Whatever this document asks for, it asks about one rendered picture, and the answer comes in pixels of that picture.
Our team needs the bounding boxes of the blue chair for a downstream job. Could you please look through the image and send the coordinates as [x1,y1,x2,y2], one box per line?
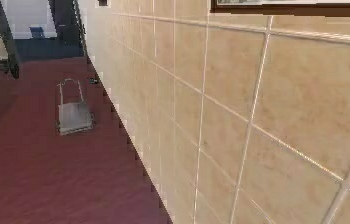
[29,26,46,40]

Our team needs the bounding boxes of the dark room door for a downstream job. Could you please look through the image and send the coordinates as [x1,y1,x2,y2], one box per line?
[0,0,21,80]

